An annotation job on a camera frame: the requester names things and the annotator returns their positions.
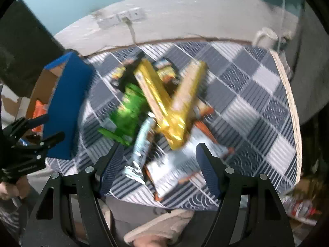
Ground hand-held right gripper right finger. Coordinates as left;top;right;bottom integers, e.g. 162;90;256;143
196;143;296;247

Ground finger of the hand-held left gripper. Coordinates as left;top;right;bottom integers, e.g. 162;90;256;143
14;132;65;158
2;115;50;138

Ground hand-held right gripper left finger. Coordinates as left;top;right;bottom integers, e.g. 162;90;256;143
22;143;125;247

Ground silver orange-edged snack packet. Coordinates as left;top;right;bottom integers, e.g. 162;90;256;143
144;129;235;202

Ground blue cardboard box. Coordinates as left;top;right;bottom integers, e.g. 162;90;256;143
27;52;94;160

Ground light blue snack bar packet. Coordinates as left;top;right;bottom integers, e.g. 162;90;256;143
123;117;157;186

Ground green snack packet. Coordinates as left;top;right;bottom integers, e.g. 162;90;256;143
98;84;147;146

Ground orange chip packet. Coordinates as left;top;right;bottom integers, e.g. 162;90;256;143
193;100;216;141

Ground gold snack packet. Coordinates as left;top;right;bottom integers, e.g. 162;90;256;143
134;59;189;150
164;61;209;139

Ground person's left hand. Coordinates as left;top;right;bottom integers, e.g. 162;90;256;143
0;177;31;202

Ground orange snack packet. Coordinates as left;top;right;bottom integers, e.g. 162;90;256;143
33;100;50;135

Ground person's grey trousers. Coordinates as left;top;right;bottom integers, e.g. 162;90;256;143
99;196;165;240

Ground beige slipper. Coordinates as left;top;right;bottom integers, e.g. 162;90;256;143
123;209;196;246

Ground dark cabinet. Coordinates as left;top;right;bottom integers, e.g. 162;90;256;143
0;0;65;97

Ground clear plastic bottle red label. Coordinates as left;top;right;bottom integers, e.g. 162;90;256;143
283;195;322;222

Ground navy checked tablecloth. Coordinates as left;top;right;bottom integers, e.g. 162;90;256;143
46;41;300;209

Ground black chip packet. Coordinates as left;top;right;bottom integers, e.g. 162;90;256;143
110;54;182;88

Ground white kettle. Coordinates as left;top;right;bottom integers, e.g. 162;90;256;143
253;27;280;50

